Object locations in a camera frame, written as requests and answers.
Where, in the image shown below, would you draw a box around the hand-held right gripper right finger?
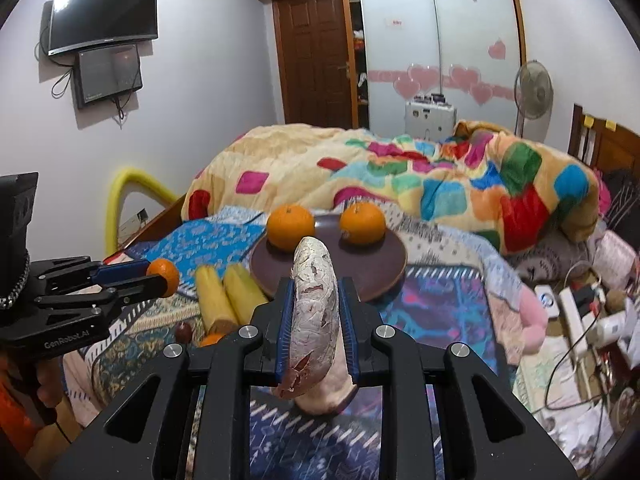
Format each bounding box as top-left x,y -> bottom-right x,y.
339,277 -> 577,480

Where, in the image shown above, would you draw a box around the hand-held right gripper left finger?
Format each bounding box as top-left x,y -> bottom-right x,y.
50,277 -> 297,480

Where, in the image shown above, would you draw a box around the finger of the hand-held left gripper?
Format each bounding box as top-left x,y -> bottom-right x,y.
35,275 -> 170,317
31,257 -> 152,285

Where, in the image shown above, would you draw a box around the pale pink sweet potato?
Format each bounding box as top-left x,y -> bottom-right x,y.
276,236 -> 359,417

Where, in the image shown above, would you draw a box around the brown round plate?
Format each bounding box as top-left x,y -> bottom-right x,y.
249,212 -> 409,304

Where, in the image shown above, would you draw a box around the yellow corn cob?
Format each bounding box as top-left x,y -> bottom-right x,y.
194,265 -> 239,334
223,263 -> 271,326

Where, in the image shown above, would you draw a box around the yellow foam tube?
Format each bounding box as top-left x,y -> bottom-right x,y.
105,167 -> 177,257

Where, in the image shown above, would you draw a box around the blue patterned cloth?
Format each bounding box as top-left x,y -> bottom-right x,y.
150,217 -> 267,297

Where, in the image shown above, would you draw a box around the dark purple patterned mat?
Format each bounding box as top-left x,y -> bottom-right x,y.
377,266 -> 503,376

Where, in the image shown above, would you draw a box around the large orange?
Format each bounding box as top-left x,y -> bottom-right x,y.
266,203 -> 316,252
339,202 -> 386,246

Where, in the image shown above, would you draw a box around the colourful patchwork blanket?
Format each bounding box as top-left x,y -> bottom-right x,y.
181,120 -> 612,257

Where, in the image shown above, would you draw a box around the pink plush pillow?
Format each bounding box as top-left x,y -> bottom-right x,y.
518,287 -> 549,350

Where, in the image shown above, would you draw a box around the white round device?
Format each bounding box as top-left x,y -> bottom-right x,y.
534,284 -> 562,319

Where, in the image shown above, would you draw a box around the white power strip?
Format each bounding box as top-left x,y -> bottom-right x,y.
558,287 -> 592,357

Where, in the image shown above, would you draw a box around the white box appliance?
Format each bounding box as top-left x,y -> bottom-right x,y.
404,101 -> 457,139

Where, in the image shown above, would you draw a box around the brown wooden door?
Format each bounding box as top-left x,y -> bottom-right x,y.
273,0 -> 359,129

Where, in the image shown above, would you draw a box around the standing electric fan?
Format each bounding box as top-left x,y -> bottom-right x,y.
514,59 -> 554,137

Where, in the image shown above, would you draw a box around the frosted wardrobe sliding doors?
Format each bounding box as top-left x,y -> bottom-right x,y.
355,0 -> 522,137

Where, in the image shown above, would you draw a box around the wooden bed headboard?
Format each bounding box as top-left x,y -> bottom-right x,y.
569,104 -> 640,182

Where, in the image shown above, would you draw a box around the white wall socket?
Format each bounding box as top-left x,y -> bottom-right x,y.
117,208 -> 149,237

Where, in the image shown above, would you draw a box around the small dark wall monitor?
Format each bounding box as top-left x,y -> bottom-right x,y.
74,43 -> 144,110

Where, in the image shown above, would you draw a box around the black cable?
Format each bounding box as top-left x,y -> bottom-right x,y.
542,260 -> 608,413

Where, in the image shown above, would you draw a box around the black wall television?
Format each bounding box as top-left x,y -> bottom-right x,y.
47,0 -> 159,56

